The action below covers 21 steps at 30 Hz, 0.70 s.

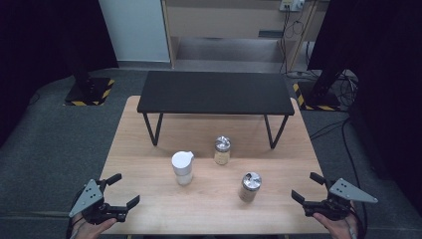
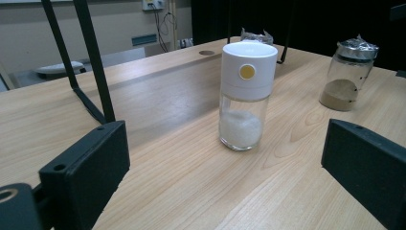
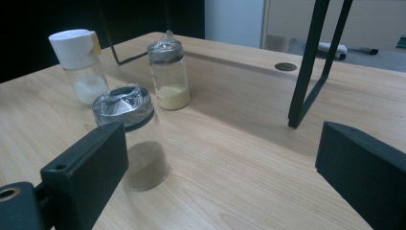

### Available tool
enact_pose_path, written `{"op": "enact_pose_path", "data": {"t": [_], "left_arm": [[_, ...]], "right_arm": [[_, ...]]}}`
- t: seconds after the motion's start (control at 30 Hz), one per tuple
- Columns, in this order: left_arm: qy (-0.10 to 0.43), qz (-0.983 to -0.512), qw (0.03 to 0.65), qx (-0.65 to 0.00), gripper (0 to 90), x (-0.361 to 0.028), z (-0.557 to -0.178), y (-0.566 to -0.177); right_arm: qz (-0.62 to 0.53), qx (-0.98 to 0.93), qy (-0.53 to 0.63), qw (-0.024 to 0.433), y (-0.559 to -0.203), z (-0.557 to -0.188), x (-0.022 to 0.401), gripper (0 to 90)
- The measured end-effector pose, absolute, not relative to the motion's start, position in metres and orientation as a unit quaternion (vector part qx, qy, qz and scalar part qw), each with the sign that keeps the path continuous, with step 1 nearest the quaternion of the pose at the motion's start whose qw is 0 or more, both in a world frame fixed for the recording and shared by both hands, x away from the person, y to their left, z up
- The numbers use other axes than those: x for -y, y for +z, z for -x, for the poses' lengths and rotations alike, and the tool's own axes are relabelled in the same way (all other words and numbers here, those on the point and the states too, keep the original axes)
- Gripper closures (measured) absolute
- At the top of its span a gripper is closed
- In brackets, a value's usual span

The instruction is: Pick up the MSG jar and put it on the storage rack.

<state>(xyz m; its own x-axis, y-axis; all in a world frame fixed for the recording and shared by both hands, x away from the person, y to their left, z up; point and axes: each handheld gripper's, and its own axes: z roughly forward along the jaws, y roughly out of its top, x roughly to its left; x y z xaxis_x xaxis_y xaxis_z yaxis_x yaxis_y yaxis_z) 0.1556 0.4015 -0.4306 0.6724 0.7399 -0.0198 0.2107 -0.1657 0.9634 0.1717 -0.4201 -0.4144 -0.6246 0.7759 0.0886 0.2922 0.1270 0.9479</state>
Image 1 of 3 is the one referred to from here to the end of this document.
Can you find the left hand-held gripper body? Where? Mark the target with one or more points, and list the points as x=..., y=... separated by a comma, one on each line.
x=93, y=210

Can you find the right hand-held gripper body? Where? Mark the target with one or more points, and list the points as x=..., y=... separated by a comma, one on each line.
x=335, y=207

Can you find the silver-lidded jar of brown powder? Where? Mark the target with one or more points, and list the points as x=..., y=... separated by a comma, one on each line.
x=249, y=187

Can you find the white-lidded glass salt jar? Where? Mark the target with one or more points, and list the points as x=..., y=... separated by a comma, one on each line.
x=182, y=166

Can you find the silver-lidded jar of yellow powder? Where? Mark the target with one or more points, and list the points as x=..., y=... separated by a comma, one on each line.
x=222, y=151

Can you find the black shelf with metal legs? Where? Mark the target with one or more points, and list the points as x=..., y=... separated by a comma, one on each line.
x=215, y=93

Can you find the person's left hand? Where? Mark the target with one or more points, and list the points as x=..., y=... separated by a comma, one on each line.
x=89, y=231

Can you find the person's right hand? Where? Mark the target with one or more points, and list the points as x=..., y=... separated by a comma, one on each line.
x=341, y=229

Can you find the black stand with striped base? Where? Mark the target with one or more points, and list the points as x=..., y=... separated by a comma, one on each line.
x=88, y=93
x=318, y=99

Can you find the dark curtain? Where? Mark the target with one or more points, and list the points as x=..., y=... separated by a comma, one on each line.
x=40, y=43
x=388, y=66

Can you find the white panel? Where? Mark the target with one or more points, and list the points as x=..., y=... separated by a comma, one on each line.
x=136, y=30

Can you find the white power strip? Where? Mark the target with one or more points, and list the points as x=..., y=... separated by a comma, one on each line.
x=292, y=5

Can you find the wooden cabinet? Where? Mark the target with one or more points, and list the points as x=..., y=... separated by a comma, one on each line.
x=225, y=20

